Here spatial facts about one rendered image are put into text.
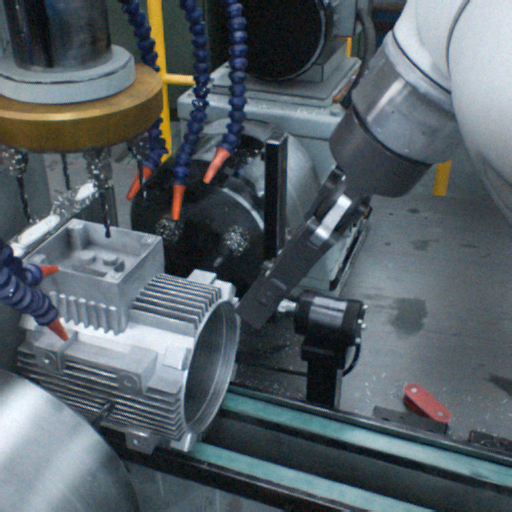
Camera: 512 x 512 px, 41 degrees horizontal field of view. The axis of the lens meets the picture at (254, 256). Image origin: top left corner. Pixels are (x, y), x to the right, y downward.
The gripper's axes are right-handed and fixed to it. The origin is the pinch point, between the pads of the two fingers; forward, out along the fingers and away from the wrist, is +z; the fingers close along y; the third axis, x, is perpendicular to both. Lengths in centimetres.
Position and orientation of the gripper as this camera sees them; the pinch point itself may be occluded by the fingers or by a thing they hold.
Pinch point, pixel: (266, 294)
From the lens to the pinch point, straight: 62.9
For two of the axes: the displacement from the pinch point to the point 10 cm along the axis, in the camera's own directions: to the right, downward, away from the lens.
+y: -3.5, 5.1, -7.9
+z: -4.6, 6.4, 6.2
